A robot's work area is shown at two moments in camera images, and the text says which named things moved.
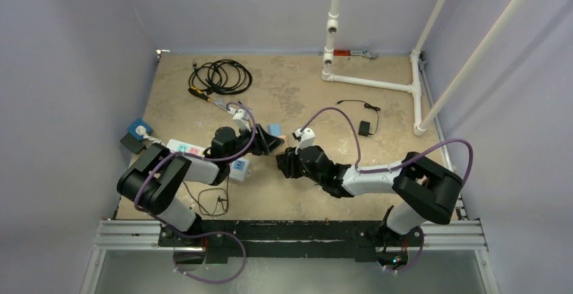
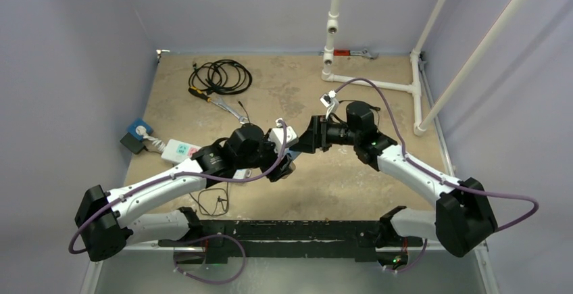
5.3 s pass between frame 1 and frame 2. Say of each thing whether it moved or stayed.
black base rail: stayed
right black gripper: moved
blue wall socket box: stayed
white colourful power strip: stayed
